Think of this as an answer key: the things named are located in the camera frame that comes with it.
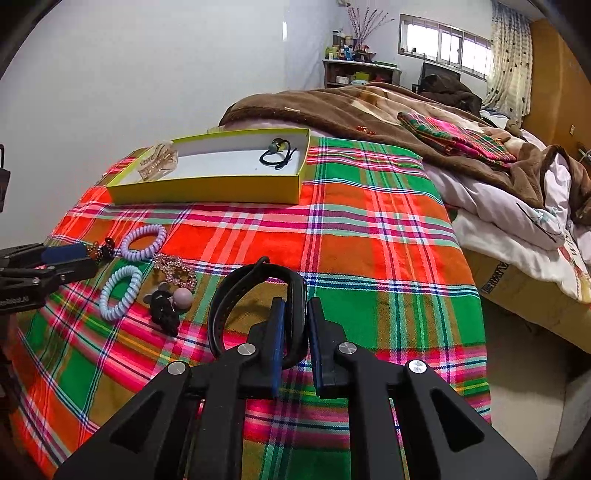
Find wooden wardrobe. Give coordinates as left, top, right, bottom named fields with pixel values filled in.
left=522, top=18, right=591, bottom=158

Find dark clothes pile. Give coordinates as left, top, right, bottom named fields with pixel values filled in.
left=418, top=74, right=483, bottom=114

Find window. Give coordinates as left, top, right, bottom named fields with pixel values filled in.
left=399, top=14, right=492, bottom=81

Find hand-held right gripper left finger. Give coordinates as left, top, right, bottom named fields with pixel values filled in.
left=53, top=298, right=286, bottom=480

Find white floral duvet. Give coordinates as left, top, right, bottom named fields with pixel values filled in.
left=422, top=145, right=591, bottom=305

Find purple spiral hair tie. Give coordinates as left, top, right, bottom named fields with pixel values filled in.
left=121, top=224, right=168, bottom=262

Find black monitor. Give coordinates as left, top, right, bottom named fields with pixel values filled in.
left=418, top=62, right=462, bottom=93

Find cardboard box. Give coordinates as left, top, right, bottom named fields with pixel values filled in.
left=466, top=249, right=591, bottom=352

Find light blue spiral hair tie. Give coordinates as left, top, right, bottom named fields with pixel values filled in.
left=99, top=265, right=144, bottom=322

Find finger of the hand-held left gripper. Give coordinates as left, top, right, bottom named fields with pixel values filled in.
left=0, top=257, right=100, bottom=301
left=0, top=243, right=91, bottom=269

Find bottles on shelf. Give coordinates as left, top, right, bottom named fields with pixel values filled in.
left=324, top=28, right=377, bottom=63

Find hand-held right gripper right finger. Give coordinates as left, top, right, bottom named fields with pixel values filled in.
left=307, top=298, right=539, bottom=480

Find patterned curtain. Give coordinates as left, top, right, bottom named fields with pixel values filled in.
left=482, top=0, right=534, bottom=127

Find black hair tie green bead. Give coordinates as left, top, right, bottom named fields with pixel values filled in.
left=259, top=137, right=298, bottom=170

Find wooden shelf unit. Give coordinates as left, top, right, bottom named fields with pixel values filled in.
left=322, top=59, right=402, bottom=90

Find folded plaid cloth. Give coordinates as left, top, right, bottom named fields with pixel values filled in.
left=397, top=111, right=518, bottom=169

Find black smart band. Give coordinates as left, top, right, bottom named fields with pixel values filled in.
left=207, top=256, right=308, bottom=370

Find clear plastic hair clip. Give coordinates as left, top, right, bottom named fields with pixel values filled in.
left=137, top=141, right=180, bottom=182

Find white tray with green rim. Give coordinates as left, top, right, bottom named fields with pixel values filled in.
left=107, top=128, right=312, bottom=205

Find dry branch decoration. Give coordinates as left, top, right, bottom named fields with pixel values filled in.
left=346, top=4, right=393, bottom=51

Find brown fleece blanket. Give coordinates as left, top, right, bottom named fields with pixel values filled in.
left=219, top=82, right=591, bottom=227

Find dark bead bracelet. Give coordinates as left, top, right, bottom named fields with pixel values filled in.
left=85, top=237, right=116, bottom=267

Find plaid bed cloth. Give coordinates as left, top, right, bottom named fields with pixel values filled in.
left=9, top=134, right=492, bottom=480

